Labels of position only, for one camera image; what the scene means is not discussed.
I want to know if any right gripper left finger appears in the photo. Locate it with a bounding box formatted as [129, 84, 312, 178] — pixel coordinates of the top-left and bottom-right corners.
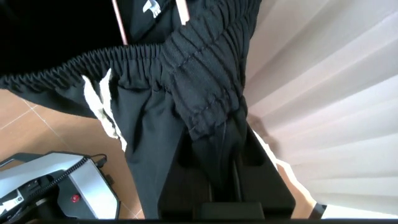
[158, 136, 215, 219]

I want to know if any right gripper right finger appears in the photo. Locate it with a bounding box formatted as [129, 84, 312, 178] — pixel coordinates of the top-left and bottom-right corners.
[234, 123, 296, 219]

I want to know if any black garment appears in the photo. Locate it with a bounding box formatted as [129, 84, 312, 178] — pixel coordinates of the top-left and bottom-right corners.
[0, 0, 262, 219]

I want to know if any pink clothes hanger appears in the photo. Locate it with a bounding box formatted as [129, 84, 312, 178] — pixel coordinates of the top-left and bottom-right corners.
[111, 0, 191, 46]

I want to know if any beige curtain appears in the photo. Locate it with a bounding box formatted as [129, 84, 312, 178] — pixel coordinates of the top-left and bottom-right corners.
[244, 0, 398, 216]

